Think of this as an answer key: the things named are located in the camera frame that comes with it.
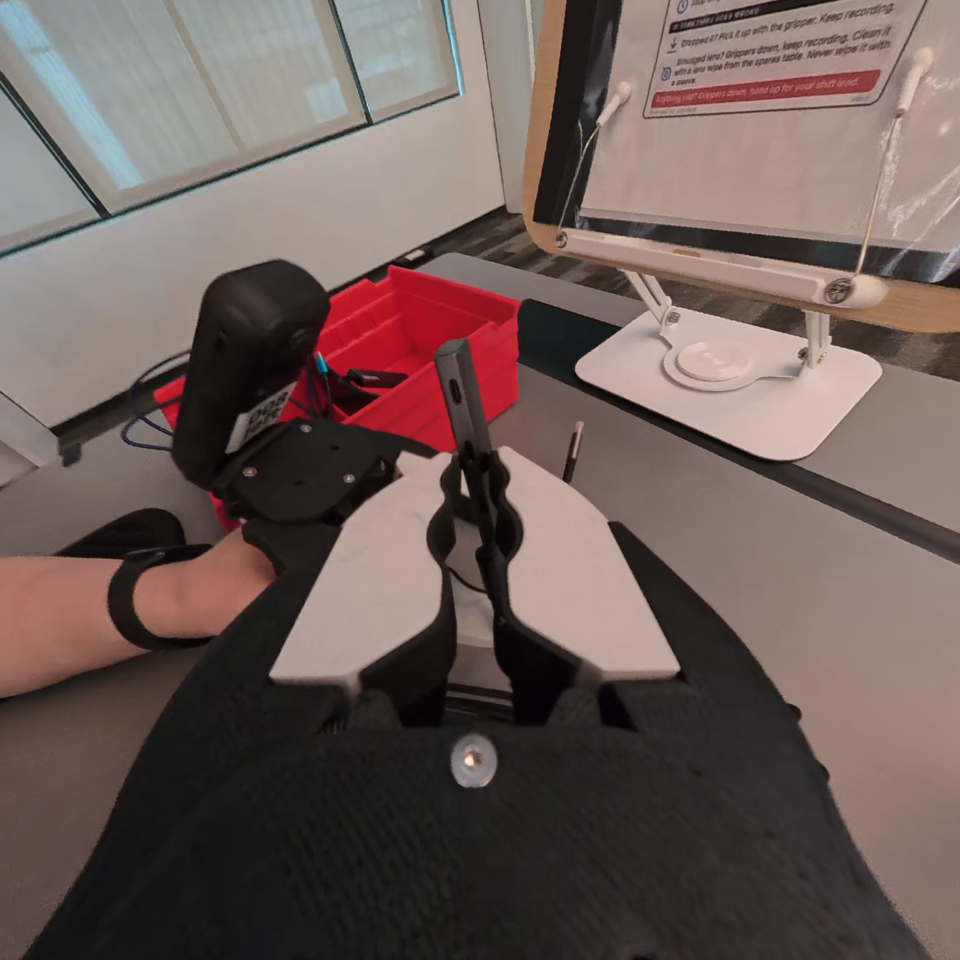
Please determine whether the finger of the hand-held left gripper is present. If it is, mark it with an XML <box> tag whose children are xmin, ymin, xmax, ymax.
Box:
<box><xmin>452</xmin><ymin>587</ymin><xmax>498</xmax><ymax>646</ymax></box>
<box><xmin>393</xmin><ymin>450</ymin><xmax>455</xmax><ymax>485</ymax></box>

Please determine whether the red plastic bin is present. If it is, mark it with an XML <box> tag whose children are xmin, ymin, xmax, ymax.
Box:
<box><xmin>153</xmin><ymin>266</ymin><xmax>522</xmax><ymax>534</ymax></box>

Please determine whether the printed instruction sheet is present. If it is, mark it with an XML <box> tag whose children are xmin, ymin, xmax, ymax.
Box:
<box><xmin>643</xmin><ymin>0</ymin><xmax>931</xmax><ymax>120</ymax></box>

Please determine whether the person's left hand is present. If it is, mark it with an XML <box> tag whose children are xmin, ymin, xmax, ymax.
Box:
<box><xmin>138</xmin><ymin>536</ymin><xmax>280</xmax><ymax>642</ymax></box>

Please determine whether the person's left forearm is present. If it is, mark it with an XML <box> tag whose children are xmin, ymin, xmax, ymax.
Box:
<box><xmin>0</xmin><ymin>553</ymin><xmax>132</xmax><ymax>699</ymax></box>

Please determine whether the large grid window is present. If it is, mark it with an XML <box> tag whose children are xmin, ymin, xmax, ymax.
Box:
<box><xmin>0</xmin><ymin>0</ymin><xmax>462</xmax><ymax>258</ymax></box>

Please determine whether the black wristband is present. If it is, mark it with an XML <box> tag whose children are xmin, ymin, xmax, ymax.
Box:
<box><xmin>107</xmin><ymin>543</ymin><xmax>215</xmax><ymax>651</ymax></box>

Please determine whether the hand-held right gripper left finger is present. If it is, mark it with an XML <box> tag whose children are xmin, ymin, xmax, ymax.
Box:
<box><xmin>268</xmin><ymin>450</ymin><xmax>460</xmax><ymax>727</ymax></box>

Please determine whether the black desk mat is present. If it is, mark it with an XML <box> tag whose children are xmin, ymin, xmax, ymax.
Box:
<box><xmin>517</xmin><ymin>298</ymin><xmax>960</xmax><ymax>565</ymax></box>

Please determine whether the white monitor cable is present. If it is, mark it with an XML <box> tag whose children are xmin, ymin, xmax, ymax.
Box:
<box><xmin>558</xmin><ymin>81</ymin><xmax>633</xmax><ymax>235</ymax></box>
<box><xmin>855</xmin><ymin>46</ymin><xmax>937</xmax><ymax>280</ymax></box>

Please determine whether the dark ribbed object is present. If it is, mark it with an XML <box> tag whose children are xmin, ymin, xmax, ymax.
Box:
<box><xmin>56</xmin><ymin>508</ymin><xmax>186</xmax><ymax>560</ymax></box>

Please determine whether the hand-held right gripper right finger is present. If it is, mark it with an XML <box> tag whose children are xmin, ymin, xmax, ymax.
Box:
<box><xmin>491</xmin><ymin>446</ymin><xmax>682</xmax><ymax>726</ymax></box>

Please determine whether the dark blue braided cable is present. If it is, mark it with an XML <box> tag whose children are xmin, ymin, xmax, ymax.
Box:
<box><xmin>123</xmin><ymin>352</ymin><xmax>196</xmax><ymax>455</ymax></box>

